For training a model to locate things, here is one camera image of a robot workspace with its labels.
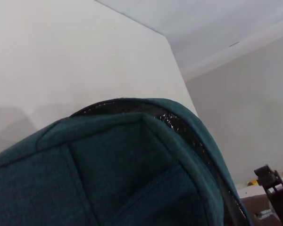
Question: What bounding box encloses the dark teal insulated lunch bag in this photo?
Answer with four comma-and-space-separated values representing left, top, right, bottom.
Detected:
0, 97, 253, 226

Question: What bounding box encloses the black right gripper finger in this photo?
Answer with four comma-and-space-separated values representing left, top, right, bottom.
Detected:
253, 165, 283, 226

